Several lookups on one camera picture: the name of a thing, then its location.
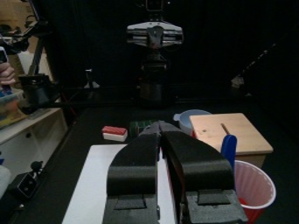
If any small black camera device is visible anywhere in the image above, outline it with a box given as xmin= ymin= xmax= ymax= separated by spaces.
xmin=7 ymin=160 xmax=44 ymax=200

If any wooden drawer box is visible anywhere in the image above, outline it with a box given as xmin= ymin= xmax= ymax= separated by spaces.
xmin=188 ymin=112 xmax=275 ymax=169

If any red and white block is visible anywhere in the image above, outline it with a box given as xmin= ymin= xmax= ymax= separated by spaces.
xmin=100 ymin=125 xmax=128 ymax=143

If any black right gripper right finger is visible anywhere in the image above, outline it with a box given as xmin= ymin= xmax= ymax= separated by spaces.
xmin=156 ymin=121 xmax=248 ymax=224

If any light blue bowl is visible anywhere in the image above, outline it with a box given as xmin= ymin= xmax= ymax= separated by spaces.
xmin=172 ymin=108 xmax=212 ymax=137

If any white side shelf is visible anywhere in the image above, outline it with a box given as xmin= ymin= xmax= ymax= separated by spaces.
xmin=0 ymin=107 xmax=70 ymax=179

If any colourful storage box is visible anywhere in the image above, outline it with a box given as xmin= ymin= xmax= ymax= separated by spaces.
xmin=0 ymin=87 xmax=28 ymax=130

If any black camera tripod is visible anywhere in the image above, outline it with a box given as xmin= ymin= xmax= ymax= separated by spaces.
xmin=0 ymin=0 xmax=63 ymax=116

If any green striped block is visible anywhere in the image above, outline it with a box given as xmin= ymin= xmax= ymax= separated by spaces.
xmin=128 ymin=119 xmax=162 ymax=137

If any blue handled tool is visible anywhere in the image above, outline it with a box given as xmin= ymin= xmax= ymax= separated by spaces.
xmin=219 ymin=122 xmax=239 ymax=172

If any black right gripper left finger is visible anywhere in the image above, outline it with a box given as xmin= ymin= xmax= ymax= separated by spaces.
xmin=102 ymin=122 xmax=162 ymax=224

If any small white stand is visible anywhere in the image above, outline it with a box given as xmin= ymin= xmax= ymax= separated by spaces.
xmin=83 ymin=68 xmax=100 ymax=89

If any red plastic cup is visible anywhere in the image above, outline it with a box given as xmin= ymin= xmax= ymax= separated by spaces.
xmin=232 ymin=159 xmax=278 ymax=224

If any person's hand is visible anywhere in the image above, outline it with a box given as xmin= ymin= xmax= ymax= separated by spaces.
xmin=0 ymin=61 xmax=17 ymax=87

